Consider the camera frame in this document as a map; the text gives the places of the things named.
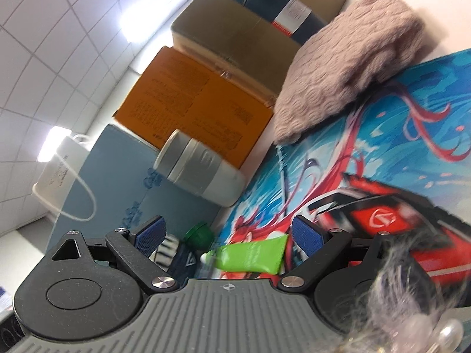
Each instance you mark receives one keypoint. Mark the orange cardboard box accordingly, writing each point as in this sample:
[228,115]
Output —
[191,110]

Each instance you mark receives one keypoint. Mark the dark blue cylinder bottle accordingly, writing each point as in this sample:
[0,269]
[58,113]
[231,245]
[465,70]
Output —
[272,2]

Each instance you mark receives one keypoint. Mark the white paper bag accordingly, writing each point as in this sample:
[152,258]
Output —
[55,180]

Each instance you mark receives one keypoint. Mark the ceiling light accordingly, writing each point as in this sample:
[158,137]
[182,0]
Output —
[151,18]
[55,143]

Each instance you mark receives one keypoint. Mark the brown cardboard box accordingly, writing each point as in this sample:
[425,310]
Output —
[235,36]

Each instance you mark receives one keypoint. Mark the grey white tumbler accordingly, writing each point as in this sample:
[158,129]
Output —
[200,167]

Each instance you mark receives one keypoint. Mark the pink knit cloth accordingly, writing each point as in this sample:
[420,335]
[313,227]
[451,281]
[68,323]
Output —
[349,62]

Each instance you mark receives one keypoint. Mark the dark blue bowl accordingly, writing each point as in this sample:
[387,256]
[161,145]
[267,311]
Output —
[184,264]

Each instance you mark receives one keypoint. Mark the green bottle cap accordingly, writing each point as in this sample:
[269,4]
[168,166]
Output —
[198,233]

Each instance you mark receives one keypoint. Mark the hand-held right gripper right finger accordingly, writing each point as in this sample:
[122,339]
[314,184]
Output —
[307,234]

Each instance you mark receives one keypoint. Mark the green squeeze tube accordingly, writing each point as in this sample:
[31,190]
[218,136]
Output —
[254,255]

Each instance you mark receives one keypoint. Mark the printed blue desk mat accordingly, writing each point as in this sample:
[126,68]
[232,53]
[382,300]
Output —
[397,132]

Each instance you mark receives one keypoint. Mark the light blue partition board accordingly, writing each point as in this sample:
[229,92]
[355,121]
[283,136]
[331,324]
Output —
[121,176]

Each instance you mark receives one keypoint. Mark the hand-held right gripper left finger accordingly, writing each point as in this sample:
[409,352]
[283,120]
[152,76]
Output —
[151,234]

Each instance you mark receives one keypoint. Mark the furry sleeve with pearls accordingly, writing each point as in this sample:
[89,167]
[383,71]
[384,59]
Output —
[404,309]

